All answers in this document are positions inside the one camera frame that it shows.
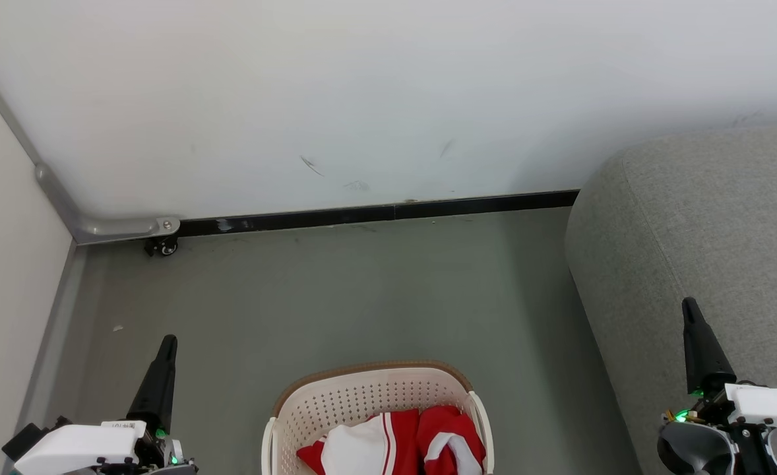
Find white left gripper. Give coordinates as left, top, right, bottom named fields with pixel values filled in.
left=15, top=334, right=199, bottom=475

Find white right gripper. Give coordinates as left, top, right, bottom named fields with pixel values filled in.
left=668, top=297, right=777, bottom=475

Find red white printed jersey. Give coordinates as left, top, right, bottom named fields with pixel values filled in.
left=295, top=409, right=422, bottom=475

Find red shorts with white band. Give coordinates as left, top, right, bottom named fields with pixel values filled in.
left=418, top=405, right=487, bottom=475

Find grey fabric sofa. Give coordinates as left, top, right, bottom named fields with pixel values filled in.
left=565, top=125, right=777, bottom=475

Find small black caster wheel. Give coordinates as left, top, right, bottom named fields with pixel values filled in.
left=144, top=236, right=179, bottom=258

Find cream perforated laundry basket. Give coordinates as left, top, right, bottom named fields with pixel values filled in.
left=261, top=360, right=495, bottom=475

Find grey metal floor rail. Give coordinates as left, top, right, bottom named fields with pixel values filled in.
left=3, top=243, right=89, bottom=475

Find grey metal corner rail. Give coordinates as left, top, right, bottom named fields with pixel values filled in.
left=0, top=43, right=181, bottom=246

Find black wall baseboard strip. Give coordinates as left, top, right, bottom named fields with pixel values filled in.
left=177, top=190, right=580, bottom=238

